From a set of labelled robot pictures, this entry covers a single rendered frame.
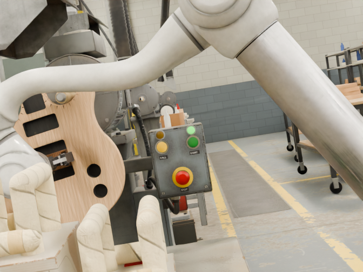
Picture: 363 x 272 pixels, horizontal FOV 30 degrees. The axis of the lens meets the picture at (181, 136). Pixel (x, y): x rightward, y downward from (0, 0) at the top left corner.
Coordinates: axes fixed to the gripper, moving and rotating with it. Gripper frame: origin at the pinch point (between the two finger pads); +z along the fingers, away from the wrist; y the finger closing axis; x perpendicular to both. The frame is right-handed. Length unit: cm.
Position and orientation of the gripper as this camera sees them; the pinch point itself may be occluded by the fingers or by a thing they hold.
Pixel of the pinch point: (51, 162)
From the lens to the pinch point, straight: 182.3
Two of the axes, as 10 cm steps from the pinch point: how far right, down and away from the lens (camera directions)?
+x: -3.1, -9.5, -0.4
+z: 0.1, -0.4, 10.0
